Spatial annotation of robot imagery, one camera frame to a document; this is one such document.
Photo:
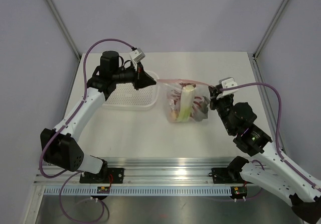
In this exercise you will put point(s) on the aluminium mounting rail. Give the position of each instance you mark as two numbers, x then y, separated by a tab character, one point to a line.
167	171

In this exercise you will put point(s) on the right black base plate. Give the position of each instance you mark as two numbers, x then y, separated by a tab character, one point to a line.
225	176

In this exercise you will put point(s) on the right small circuit board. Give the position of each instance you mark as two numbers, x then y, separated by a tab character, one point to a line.
239	192

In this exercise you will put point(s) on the small circuit board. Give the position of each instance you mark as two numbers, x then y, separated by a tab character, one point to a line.
239	192
103	189

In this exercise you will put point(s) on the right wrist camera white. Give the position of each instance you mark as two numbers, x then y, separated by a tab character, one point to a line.
225	85

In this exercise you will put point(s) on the grey toy fish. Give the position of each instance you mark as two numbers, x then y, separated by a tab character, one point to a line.
200	108

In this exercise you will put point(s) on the right aluminium frame post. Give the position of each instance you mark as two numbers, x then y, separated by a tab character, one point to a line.
271	27

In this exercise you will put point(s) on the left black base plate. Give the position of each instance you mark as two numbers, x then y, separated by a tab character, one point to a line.
116	175

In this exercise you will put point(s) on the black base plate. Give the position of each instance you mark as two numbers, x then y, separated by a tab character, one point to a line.
225	176
116	175

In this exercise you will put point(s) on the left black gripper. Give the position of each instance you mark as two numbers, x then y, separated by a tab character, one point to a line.
141	78

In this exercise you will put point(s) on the left aluminium frame post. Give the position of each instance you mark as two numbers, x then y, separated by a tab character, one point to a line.
63	29

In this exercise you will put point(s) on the green toy leek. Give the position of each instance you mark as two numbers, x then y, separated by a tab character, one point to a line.
186	103

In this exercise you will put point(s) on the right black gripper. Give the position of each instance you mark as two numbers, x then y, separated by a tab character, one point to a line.
214	91

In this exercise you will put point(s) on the white plastic basket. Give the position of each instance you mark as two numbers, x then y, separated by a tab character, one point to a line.
125	97

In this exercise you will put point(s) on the clear zip top bag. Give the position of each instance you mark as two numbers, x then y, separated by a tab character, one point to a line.
164	82

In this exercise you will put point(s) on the aluminium frame post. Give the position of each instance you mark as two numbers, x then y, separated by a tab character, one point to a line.
63	29
271	27

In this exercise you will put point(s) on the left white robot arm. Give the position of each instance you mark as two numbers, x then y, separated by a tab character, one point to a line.
60	144

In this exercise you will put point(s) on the red toy lobster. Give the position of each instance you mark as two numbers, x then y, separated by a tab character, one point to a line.
173	94

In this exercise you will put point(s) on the left small circuit board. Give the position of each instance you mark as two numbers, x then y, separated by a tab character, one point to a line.
103	189

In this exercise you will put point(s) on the white slotted cable duct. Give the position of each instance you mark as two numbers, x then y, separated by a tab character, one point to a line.
141	191

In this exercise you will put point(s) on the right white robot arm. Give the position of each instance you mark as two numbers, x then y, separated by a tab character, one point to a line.
299	189

